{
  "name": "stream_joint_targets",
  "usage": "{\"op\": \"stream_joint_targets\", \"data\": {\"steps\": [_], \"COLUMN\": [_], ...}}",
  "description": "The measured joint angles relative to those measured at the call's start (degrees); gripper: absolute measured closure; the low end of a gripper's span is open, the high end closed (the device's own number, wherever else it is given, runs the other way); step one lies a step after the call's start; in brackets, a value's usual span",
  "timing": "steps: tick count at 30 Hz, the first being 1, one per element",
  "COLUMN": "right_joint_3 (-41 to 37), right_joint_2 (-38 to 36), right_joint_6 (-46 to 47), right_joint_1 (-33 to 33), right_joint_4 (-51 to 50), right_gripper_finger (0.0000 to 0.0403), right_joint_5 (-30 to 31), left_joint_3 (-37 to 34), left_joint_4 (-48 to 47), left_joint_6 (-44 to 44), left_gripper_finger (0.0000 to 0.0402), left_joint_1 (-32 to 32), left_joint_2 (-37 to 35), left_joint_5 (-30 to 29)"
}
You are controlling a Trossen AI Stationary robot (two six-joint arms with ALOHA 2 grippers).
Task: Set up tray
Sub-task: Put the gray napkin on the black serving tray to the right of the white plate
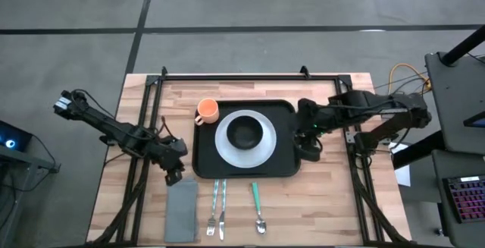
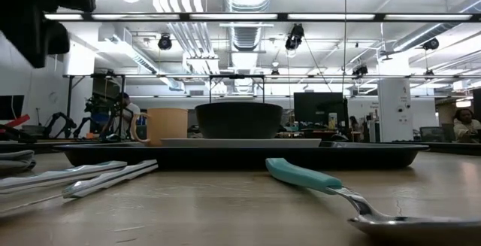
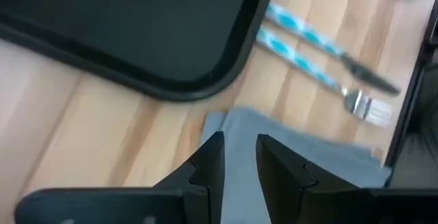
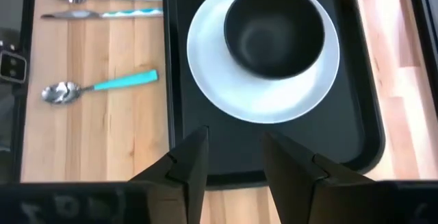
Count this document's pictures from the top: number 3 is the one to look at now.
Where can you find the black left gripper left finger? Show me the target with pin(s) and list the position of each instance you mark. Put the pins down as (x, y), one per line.
(202, 169)

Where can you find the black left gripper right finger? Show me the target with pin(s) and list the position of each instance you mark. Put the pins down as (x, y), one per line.
(284, 169)

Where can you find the black plastic tray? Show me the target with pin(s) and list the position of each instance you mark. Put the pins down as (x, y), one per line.
(137, 22)

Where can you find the grey cloth napkin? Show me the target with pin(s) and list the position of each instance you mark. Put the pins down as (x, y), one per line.
(308, 155)

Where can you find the black metal table frame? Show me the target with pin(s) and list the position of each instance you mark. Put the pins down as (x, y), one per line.
(410, 94)

